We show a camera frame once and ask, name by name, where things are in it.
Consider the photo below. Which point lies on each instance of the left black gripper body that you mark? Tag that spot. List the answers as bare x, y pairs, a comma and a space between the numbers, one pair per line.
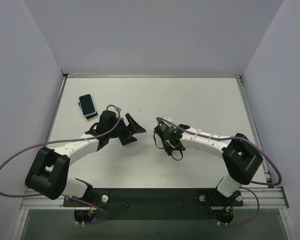
126, 129

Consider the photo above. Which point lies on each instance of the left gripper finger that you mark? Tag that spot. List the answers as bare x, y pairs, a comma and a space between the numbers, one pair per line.
125, 140
133, 126

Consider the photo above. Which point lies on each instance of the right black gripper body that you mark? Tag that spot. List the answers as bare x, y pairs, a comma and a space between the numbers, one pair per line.
170, 144

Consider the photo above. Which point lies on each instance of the light blue cased phone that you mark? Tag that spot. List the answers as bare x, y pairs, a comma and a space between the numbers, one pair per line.
85, 99

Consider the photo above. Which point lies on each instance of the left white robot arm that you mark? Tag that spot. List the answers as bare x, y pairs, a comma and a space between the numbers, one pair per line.
49, 172

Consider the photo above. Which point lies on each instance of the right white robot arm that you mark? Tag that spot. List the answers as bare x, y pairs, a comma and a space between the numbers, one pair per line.
241, 159

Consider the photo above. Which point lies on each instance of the beige cased phone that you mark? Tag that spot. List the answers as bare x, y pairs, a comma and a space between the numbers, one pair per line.
91, 117

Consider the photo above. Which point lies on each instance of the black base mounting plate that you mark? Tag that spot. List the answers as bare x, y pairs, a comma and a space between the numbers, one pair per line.
157, 203

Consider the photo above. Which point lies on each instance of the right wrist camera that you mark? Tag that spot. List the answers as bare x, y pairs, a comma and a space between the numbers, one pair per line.
163, 130

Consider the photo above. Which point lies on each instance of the aluminium front rail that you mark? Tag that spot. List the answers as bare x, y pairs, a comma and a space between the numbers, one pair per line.
269, 198

